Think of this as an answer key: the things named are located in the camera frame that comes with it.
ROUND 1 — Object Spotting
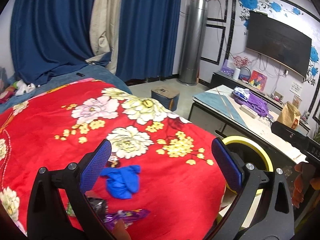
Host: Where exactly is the green black pea snack bag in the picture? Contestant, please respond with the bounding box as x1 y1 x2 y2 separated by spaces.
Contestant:
66 197 108 221

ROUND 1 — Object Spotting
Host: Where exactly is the purple candy wrapper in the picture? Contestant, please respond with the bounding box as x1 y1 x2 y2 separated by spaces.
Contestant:
104 209 150 230

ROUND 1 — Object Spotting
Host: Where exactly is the yellow rimmed black trash bin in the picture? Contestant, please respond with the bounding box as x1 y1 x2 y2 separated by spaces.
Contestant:
218 135 273 229

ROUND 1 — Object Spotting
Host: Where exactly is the person's hand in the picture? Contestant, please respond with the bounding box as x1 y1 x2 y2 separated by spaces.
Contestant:
292 162 320 208

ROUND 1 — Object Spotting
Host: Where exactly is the brown paper snack bag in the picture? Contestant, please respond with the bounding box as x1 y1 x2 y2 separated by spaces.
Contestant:
277 101 301 129

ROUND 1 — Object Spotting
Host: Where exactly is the black tv cabinet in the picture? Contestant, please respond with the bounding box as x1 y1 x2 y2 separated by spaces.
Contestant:
209 71 311 131

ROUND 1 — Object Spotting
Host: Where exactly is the beige power strip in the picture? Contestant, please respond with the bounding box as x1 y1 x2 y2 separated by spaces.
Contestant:
240 105 258 119

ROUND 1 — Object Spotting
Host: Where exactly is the colourful portrait painting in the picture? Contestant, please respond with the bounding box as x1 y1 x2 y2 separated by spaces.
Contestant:
248 70 267 91

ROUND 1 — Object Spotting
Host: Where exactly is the blue rubber glove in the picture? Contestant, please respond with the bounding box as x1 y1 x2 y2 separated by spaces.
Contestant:
100 165 141 199

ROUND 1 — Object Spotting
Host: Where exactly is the white tissue pack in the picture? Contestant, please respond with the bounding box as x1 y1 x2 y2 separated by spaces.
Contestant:
232 87 250 101

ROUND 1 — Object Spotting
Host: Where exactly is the coffee table with drawers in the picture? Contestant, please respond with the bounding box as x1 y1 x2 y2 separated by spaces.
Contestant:
188 85 306 167

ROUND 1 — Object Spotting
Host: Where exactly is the black red snack wrapper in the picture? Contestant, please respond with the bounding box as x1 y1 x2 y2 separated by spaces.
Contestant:
106 154 120 168

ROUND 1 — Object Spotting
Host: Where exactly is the round black mirror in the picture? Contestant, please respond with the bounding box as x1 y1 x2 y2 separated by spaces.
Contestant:
239 66 251 82

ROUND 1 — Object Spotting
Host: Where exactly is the white vase with red flowers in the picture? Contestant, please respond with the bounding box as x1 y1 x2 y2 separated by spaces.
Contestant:
233 56 250 80

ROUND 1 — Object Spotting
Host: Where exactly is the black curved television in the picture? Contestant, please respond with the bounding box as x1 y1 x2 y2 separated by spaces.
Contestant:
246 11 312 78

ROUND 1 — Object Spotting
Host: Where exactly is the red floral blanket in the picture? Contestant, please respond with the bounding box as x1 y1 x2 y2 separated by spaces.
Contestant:
1 79 225 239

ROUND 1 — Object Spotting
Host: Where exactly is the white plush toy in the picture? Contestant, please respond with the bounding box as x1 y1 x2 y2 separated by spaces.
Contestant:
13 80 36 96

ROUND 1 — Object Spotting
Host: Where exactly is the small blue stool box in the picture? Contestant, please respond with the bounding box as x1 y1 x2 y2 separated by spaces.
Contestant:
151 86 180 111

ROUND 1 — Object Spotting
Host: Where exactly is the silver tower air conditioner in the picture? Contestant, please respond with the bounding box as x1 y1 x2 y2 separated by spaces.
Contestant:
178 0 208 86

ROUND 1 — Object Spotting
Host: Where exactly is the blue sofa cover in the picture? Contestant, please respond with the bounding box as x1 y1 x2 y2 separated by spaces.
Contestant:
0 64 132 113

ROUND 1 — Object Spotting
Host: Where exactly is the blue curtain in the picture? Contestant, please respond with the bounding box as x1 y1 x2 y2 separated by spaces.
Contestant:
10 0 181 85

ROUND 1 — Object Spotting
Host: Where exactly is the beige curtain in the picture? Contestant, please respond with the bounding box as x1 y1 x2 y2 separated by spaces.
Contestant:
86 0 122 74

